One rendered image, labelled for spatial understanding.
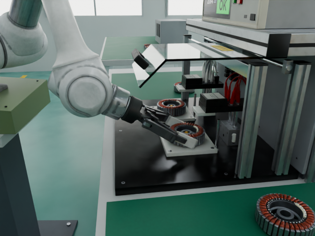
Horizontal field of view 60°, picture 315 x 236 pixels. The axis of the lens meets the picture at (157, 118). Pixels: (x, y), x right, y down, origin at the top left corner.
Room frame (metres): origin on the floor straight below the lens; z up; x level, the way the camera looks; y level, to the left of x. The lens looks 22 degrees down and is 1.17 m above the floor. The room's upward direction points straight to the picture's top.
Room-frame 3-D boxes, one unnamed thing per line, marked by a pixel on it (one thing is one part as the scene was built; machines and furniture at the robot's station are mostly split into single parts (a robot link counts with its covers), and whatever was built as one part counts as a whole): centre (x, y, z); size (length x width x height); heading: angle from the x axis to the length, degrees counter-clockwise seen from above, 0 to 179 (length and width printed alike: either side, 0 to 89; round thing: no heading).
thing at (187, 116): (1.00, -0.05, 0.78); 0.15 x 0.15 x 0.01; 8
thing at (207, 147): (0.76, -0.09, 0.78); 0.15 x 0.15 x 0.01; 8
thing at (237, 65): (0.89, -0.17, 1.03); 0.62 x 0.01 x 0.03; 8
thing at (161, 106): (1.00, -0.05, 0.80); 0.11 x 0.11 x 0.04
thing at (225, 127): (0.78, -0.23, 0.80); 0.07 x 0.05 x 0.06; 8
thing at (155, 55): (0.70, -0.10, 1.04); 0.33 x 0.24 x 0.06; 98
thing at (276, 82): (0.91, -0.32, 0.92); 0.66 x 0.01 x 0.30; 8
